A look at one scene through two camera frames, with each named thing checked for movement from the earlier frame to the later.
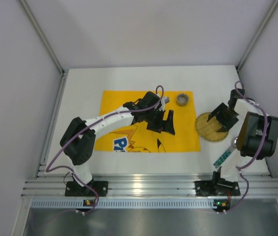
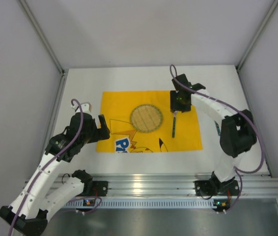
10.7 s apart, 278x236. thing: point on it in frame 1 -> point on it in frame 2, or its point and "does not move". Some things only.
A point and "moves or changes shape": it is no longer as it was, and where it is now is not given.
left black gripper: [157, 120] -> [102, 130]
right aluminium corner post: [257, 36] does not move
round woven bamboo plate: [208, 130] moves or changes shape
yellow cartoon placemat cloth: [134, 136] does not move
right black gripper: [225, 118] -> [178, 108]
